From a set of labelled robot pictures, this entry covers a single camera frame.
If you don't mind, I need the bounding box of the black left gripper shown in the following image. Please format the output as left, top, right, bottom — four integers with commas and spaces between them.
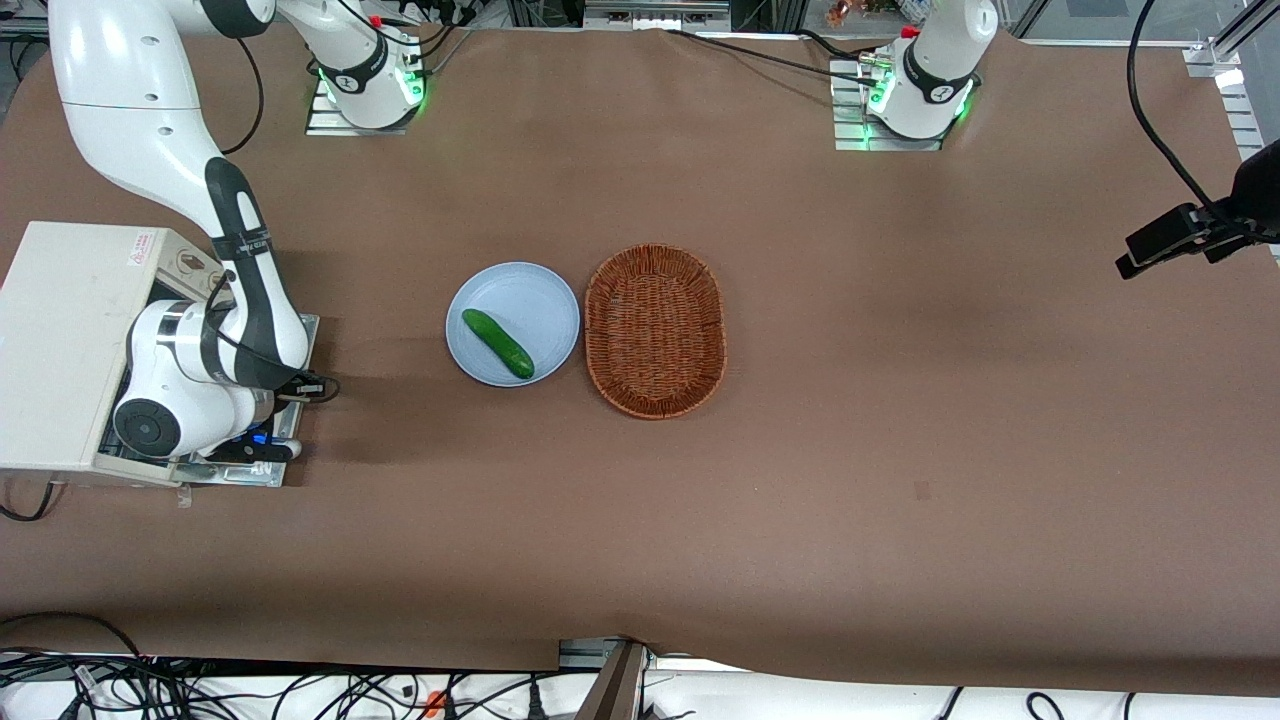
1115, 139, 1280, 282

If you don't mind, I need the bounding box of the white toaster oven body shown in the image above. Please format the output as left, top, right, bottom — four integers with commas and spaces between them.
0, 222, 227, 488

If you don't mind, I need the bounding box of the slotted aluminium plate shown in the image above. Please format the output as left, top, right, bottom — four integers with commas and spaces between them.
1218, 80, 1273, 161

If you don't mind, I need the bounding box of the aluminium profile beam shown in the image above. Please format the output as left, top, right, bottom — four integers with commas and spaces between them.
1210, 0, 1280, 66

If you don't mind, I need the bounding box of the green cucumber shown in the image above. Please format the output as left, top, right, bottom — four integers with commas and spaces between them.
461, 309, 536, 380

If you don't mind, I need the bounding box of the light blue round plate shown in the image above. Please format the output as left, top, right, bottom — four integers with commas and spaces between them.
445, 262, 581, 388

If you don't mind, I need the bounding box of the brown table cover sheet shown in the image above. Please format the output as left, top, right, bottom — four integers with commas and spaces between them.
0, 25, 1280, 698

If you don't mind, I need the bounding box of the brown wicker oval basket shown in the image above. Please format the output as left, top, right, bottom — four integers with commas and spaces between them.
584, 244, 728, 420

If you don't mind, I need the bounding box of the grey metal box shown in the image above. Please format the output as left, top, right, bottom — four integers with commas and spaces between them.
583, 0, 731, 31

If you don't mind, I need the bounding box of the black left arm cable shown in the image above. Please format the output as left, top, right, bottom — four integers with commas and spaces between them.
1127, 0, 1280, 246

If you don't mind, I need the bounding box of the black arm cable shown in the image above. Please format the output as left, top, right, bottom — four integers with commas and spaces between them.
200, 35, 341, 403
1127, 0, 1280, 246

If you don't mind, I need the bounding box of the black oven power cord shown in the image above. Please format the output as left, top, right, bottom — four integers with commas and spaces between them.
0, 478, 64, 524

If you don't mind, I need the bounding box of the black looped floor cable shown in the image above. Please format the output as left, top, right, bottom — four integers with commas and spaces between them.
0, 611, 146, 666

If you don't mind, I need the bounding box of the black cable tangle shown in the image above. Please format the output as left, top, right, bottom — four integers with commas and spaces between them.
0, 655, 426, 720

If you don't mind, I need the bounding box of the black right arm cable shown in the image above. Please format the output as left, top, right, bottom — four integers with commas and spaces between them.
200, 35, 341, 403

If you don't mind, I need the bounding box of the small aluminium bracket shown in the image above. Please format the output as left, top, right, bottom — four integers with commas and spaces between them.
560, 638, 616, 671

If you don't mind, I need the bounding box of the short black base cable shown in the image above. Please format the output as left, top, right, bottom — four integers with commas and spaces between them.
798, 30, 891, 63

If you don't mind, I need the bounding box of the black cable bundle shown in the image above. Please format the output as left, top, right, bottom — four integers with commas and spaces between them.
405, 0, 483, 76

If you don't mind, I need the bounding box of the long black base cable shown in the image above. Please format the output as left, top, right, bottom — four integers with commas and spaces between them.
665, 28, 883, 89

